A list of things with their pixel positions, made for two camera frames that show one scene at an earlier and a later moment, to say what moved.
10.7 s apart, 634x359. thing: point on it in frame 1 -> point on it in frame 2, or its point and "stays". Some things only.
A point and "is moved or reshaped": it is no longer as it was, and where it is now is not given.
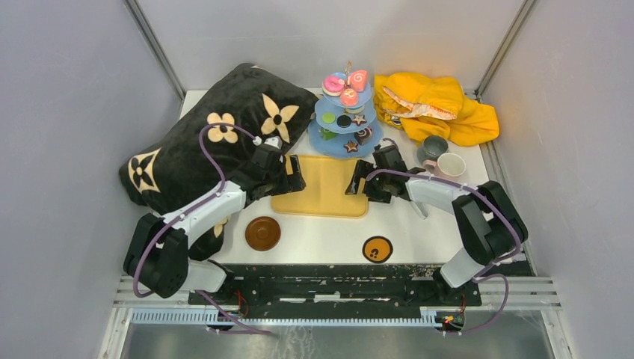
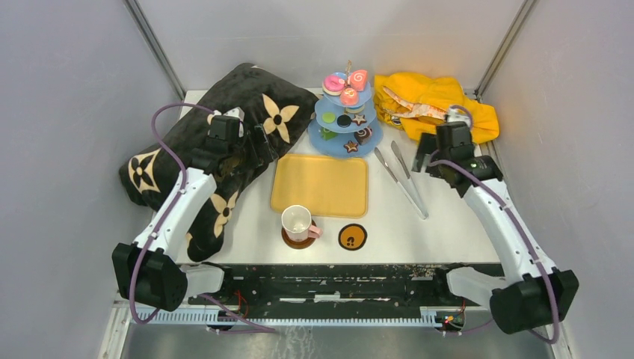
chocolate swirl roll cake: x=363 y=134 stays
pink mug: x=448 y=165 is moved or reshaped
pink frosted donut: x=333 y=84 stays
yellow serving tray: x=327 y=182 stays
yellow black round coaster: x=377 y=249 -> x=352 y=236
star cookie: x=351 y=146 stays
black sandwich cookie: x=344 y=121 stays
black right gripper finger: x=362 y=170 -> x=428 y=145
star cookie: x=359 y=119 stays
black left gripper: x=291 y=182 -> x=265 y=152
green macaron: x=328 y=117 stays
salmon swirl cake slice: x=357 y=80 stays
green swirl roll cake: x=327 y=134 stays
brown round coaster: x=262 y=233 -> x=297 y=244
